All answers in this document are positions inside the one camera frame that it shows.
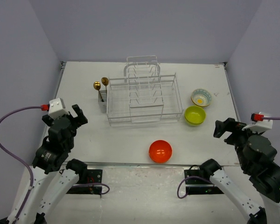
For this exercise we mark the gold spoon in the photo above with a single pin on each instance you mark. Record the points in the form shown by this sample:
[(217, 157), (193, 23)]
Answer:
[(97, 86), (105, 82)]

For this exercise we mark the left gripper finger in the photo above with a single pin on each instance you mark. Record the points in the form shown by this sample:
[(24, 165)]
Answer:
[(80, 120), (77, 110)]

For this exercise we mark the white cutlery holder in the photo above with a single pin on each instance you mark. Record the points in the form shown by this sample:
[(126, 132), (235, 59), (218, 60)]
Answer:
[(103, 105)]

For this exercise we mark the lime green bowl front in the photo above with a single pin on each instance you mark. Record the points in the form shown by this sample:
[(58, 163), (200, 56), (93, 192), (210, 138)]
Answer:
[(195, 115)]

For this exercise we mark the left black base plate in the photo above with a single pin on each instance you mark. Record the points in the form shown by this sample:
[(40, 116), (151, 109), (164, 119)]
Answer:
[(92, 176)]

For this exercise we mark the blue patterned yellow bowl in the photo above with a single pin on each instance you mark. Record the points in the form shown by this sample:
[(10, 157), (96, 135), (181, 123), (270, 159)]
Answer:
[(201, 97)]

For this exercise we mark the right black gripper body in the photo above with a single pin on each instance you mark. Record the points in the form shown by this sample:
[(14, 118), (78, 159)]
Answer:
[(237, 139)]

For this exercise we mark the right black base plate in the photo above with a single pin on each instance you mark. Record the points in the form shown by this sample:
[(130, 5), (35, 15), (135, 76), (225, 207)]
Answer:
[(197, 186)]

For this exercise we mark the white wire dish rack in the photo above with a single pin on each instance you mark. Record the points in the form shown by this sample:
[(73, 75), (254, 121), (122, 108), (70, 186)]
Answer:
[(145, 94)]

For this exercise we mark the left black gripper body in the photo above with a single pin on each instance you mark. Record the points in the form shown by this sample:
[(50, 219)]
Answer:
[(74, 126)]

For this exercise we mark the orange bowl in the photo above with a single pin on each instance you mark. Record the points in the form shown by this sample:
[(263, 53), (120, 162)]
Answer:
[(160, 151)]

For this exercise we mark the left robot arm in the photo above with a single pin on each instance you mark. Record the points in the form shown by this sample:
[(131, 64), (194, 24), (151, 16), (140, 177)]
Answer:
[(49, 157)]

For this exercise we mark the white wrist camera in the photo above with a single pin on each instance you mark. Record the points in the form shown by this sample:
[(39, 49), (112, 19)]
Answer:
[(57, 108), (259, 123)]

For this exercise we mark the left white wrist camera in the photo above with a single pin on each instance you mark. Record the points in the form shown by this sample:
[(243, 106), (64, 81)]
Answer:
[(57, 108)]

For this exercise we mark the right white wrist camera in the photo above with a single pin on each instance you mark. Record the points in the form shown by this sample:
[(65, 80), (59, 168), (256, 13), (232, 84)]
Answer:
[(259, 123)]

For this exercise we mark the gold spoon right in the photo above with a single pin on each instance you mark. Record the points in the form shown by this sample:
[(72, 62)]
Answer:
[(105, 82)]

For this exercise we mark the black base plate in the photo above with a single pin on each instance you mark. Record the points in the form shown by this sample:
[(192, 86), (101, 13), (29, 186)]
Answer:
[(197, 186), (92, 176)]

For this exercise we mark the gold spoon left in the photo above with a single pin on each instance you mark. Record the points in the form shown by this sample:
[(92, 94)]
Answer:
[(97, 86)]

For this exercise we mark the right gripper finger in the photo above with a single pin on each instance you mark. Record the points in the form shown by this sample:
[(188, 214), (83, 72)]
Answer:
[(221, 127), (230, 123)]

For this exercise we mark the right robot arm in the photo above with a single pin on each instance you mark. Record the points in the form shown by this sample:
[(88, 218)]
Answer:
[(265, 178)]

